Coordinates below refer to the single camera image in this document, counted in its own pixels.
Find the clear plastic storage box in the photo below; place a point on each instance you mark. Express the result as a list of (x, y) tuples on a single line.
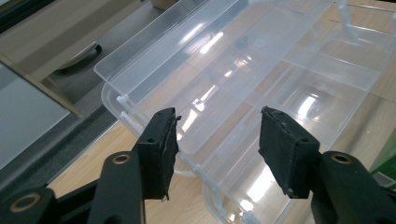
[(249, 186), (311, 77)]

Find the green and white carton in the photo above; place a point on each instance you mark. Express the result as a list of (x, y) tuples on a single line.
[(386, 168)]

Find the black horizontal frame bar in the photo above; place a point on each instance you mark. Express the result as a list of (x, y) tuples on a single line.
[(18, 12)]

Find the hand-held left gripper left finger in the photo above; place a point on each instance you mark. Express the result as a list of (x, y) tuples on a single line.
[(155, 155)]

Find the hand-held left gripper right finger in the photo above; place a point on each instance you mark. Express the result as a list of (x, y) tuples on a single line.
[(286, 155)]

